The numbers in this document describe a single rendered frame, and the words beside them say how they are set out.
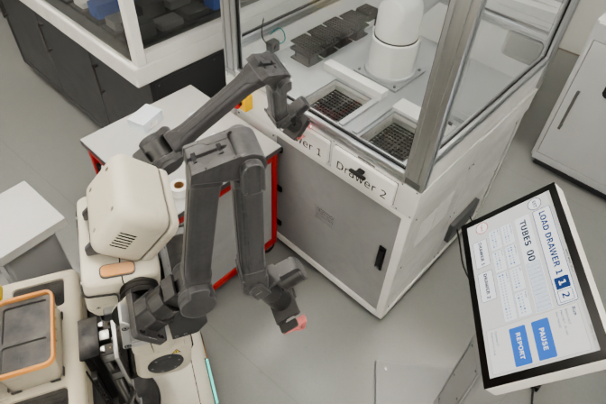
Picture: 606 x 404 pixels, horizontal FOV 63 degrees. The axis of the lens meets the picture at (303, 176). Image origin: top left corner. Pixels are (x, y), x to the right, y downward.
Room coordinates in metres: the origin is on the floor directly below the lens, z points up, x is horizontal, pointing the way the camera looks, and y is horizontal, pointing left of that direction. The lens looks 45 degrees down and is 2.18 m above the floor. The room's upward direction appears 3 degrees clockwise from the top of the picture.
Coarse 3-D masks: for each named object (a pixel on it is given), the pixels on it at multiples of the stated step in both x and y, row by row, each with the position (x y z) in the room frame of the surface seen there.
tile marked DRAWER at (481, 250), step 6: (486, 240) 0.93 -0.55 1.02; (474, 246) 0.92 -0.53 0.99; (480, 246) 0.91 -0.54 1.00; (486, 246) 0.90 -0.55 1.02; (474, 252) 0.90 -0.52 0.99; (480, 252) 0.89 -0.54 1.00; (486, 252) 0.88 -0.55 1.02; (474, 258) 0.88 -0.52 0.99; (480, 258) 0.87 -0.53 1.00; (486, 258) 0.86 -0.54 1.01; (480, 264) 0.85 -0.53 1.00; (486, 264) 0.84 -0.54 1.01
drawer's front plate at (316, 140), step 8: (288, 136) 1.56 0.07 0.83; (312, 136) 1.47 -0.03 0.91; (320, 136) 1.46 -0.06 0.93; (304, 144) 1.50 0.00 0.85; (312, 144) 1.47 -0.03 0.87; (320, 144) 1.44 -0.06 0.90; (328, 144) 1.42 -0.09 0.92; (312, 152) 1.47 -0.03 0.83; (320, 152) 1.44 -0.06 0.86; (328, 152) 1.43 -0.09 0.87; (320, 160) 1.44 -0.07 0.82; (328, 160) 1.43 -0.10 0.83
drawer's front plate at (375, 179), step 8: (336, 152) 1.39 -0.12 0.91; (344, 152) 1.37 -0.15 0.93; (336, 160) 1.39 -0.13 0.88; (344, 160) 1.36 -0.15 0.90; (352, 160) 1.34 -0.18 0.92; (336, 168) 1.38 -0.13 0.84; (344, 168) 1.36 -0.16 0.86; (352, 168) 1.34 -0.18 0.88; (368, 168) 1.30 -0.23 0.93; (344, 176) 1.36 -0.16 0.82; (352, 176) 1.34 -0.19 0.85; (368, 176) 1.29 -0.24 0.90; (376, 176) 1.27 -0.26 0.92; (384, 176) 1.26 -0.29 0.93; (360, 184) 1.31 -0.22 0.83; (368, 184) 1.29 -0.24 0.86; (376, 184) 1.26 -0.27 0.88; (384, 184) 1.24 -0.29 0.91; (392, 184) 1.22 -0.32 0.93; (376, 192) 1.26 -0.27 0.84; (392, 192) 1.22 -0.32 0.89; (384, 200) 1.23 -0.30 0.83; (392, 200) 1.22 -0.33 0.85
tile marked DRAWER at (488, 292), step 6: (480, 276) 0.82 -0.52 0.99; (486, 276) 0.81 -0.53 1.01; (492, 276) 0.80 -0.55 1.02; (480, 282) 0.80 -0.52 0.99; (486, 282) 0.79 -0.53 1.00; (492, 282) 0.78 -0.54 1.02; (480, 288) 0.78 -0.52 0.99; (486, 288) 0.77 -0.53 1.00; (492, 288) 0.76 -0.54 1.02; (486, 294) 0.75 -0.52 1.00; (492, 294) 0.75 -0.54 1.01; (486, 300) 0.73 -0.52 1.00
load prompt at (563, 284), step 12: (540, 216) 0.92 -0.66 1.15; (552, 216) 0.90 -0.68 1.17; (540, 228) 0.88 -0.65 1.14; (552, 228) 0.86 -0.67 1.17; (540, 240) 0.84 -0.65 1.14; (552, 240) 0.83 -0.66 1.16; (552, 252) 0.79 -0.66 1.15; (564, 252) 0.78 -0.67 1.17; (552, 264) 0.76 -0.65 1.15; (564, 264) 0.75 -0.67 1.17; (552, 276) 0.73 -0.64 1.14; (564, 276) 0.71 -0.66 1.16; (564, 288) 0.68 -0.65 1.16; (564, 300) 0.65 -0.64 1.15
